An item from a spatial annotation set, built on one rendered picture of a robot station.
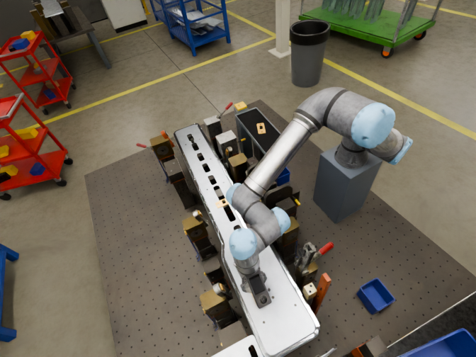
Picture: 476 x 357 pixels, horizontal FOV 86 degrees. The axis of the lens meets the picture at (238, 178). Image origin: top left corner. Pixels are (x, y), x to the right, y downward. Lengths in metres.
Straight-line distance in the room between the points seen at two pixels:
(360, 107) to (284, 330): 0.77
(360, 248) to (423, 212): 1.27
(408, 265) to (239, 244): 1.06
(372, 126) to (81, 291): 2.44
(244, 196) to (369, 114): 0.41
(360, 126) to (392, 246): 0.97
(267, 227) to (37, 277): 2.50
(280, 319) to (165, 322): 0.62
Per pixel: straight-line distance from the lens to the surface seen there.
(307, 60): 3.75
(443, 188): 2.96
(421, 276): 1.58
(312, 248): 0.91
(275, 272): 1.10
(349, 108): 0.76
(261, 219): 0.74
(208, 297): 1.05
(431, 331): 1.13
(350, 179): 1.26
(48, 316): 2.72
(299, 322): 1.06
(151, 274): 1.56
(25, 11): 8.26
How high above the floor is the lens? 2.03
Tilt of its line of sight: 49 degrees down
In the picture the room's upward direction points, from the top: 11 degrees counter-clockwise
